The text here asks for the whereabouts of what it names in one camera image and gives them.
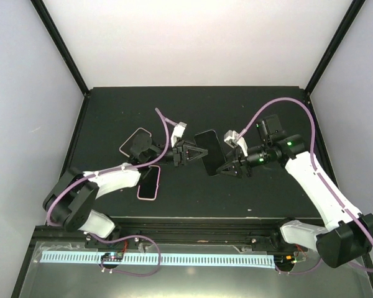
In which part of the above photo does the black aluminium rail frame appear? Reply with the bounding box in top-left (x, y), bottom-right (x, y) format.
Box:
top-left (32, 217), bottom-right (292, 245)

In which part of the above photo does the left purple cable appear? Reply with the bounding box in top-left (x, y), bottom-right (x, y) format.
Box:
top-left (45, 107), bottom-right (178, 226)

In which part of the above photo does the right black corner post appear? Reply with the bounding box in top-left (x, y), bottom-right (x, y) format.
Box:
top-left (305, 0), bottom-right (366, 96)

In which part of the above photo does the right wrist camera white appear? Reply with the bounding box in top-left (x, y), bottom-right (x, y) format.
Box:
top-left (224, 130), bottom-right (248, 157)

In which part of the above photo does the black corner post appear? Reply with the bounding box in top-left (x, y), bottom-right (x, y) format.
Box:
top-left (30, 0), bottom-right (90, 96)
top-left (305, 0), bottom-right (366, 96)

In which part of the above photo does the phone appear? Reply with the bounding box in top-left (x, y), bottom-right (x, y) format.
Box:
top-left (137, 165), bottom-right (161, 201)
top-left (119, 127), bottom-right (152, 158)
top-left (194, 130), bottom-right (226, 176)

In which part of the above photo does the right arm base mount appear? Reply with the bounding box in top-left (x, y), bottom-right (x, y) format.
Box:
top-left (249, 230), bottom-right (298, 252)

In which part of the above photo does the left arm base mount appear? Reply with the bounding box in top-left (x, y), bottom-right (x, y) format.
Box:
top-left (83, 228), bottom-right (141, 250)

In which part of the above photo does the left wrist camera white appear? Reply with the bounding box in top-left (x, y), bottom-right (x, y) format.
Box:
top-left (170, 122), bottom-right (187, 148)

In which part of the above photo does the left black corner post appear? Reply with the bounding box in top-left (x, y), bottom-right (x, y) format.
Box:
top-left (30, 0), bottom-right (90, 96)

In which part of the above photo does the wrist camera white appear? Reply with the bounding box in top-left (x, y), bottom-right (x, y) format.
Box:
top-left (224, 130), bottom-right (248, 157)
top-left (170, 122), bottom-right (187, 148)

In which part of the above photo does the phone in cream case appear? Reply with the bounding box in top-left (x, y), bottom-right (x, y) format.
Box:
top-left (119, 127), bottom-right (152, 158)

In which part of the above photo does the phone in pink case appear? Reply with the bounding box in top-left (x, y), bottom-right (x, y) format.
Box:
top-left (137, 165), bottom-right (161, 201)

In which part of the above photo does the white slotted cable duct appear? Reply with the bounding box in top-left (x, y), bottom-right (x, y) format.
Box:
top-left (40, 251), bottom-right (275, 269)

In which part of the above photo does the purple cable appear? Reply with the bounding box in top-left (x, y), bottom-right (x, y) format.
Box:
top-left (45, 107), bottom-right (178, 226)
top-left (241, 97), bottom-right (373, 273)

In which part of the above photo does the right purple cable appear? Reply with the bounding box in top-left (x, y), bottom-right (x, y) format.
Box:
top-left (241, 97), bottom-right (373, 273)

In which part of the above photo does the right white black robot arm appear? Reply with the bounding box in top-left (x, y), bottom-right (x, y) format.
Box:
top-left (217, 115), bottom-right (373, 268)

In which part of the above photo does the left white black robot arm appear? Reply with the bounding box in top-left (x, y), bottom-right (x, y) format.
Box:
top-left (43, 129), bottom-right (208, 248)

